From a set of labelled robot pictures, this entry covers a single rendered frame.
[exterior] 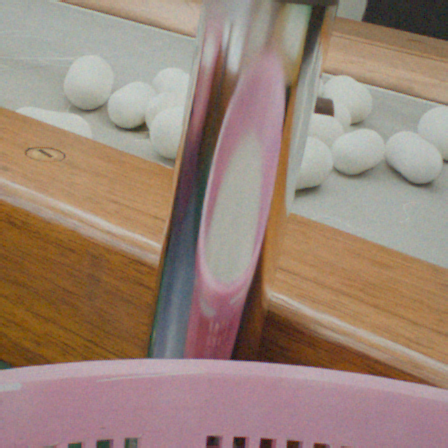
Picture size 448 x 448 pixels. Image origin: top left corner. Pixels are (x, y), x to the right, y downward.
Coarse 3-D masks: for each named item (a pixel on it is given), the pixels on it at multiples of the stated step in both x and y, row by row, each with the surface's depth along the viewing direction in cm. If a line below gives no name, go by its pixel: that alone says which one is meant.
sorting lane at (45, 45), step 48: (0, 0) 59; (48, 0) 62; (0, 48) 45; (48, 48) 47; (96, 48) 49; (144, 48) 51; (192, 48) 53; (0, 96) 36; (48, 96) 37; (384, 96) 49; (144, 144) 33; (336, 192) 31; (384, 192) 32; (432, 192) 33; (384, 240) 27; (432, 240) 28
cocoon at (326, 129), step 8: (312, 120) 34; (320, 120) 34; (328, 120) 34; (336, 120) 34; (312, 128) 34; (320, 128) 34; (328, 128) 34; (336, 128) 34; (312, 136) 34; (320, 136) 34; (328, 136) 34; (336, 136) 34; (328, 144) 34
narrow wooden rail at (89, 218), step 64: (0, 128) 24; (0, 192) 20; (64, 192) 20; (128, 192) 21; (0, 256) 21; (64, 256) 20; (128, 256) 18; (320, 256) 19; (384, 256) 20; (0, 320) 21; (64, 320) 20; (128, 320) 19; (320, 320) 16; (384, 320) 16
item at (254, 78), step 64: (256, 0) 12; (320, 0) 12; (192, 64) 14; (256, 64) 13; (320, 64) 13; (192, 128) 14; (256, 128) 13; (192, 192) 14; (256, 192) 13; (192, 256) 14; (256, 256) 14; (192, 320) 14; (256, 320) 15
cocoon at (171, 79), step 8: (160, 72) 38; (168, 72) 37; (176, 72) 37; (184, 72) 37; (160, 80) 37; (168, 80) 37; (176, 80) 36; (184, 80) 36; (160, 88) 37; (168, 88) 36; (176, 88) 36; (184, 88) 36
